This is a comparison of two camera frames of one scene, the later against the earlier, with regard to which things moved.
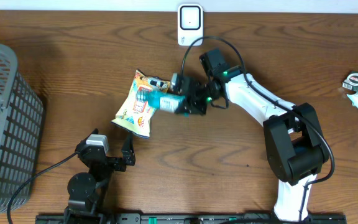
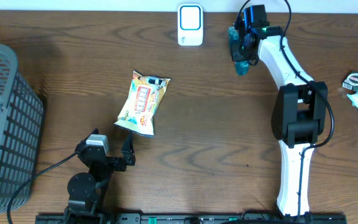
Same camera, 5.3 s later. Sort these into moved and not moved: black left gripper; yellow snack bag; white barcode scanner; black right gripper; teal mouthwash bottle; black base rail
Moved: black right gripper; teal mouthwash bottle
Not moved: white barcode scanner; black base rail; yellow snack bag; black left gripper
